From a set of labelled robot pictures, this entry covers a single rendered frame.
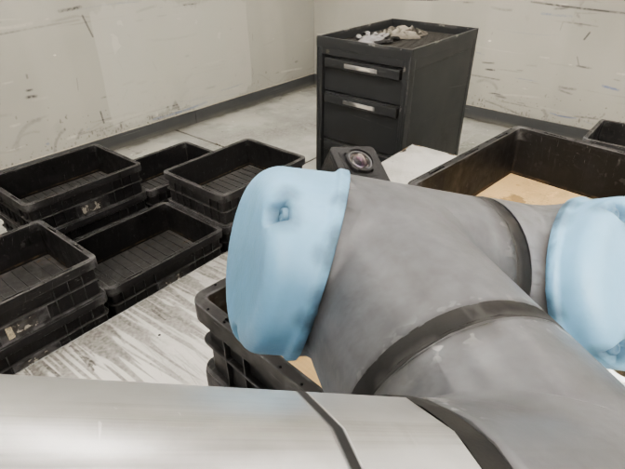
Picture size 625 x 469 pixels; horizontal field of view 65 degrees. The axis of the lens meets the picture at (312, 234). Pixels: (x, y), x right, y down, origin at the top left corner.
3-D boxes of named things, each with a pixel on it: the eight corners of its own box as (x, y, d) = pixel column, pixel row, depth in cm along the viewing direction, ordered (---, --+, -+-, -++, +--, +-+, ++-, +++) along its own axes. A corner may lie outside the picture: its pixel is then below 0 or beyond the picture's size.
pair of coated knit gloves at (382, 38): (372, 49, 197) (372, 41, 196) (335, 44, 207) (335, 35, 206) (404, 40, 214) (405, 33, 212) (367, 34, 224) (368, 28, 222)
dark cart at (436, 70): (391, 253, 228) (411, 49, 180) (315, 222, 252) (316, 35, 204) (449, 206, 267) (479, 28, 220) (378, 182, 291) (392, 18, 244)
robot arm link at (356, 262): (329, 281, 11) (644, 304, 16) (246, 126, 21) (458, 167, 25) (253, 495, 15) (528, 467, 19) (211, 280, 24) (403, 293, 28)
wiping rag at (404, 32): (409, 43, 209) (410, 33, 207) (365, 36, 221) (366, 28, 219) (440, 33, 228) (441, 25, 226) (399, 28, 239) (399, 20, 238)
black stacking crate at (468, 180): (573, 331, 67) (599, 262, 61) (397, 247, 85) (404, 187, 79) (657, 226, 91) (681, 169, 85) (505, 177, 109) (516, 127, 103)
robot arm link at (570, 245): (573, 169, 19) (711, 199, 22) (407, 207, 29) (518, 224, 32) (571, 384, 18) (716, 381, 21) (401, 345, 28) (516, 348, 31)
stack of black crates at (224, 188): (234, 313, 171) (221, 197, 147) (179, 279, 187) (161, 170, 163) (308, 261, 197) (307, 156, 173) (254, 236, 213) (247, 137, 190)
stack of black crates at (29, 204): (65, 324, 166) (23, 207, 142) (23, 289, 182) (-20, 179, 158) (163, 270, 192) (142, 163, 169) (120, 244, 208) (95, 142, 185)
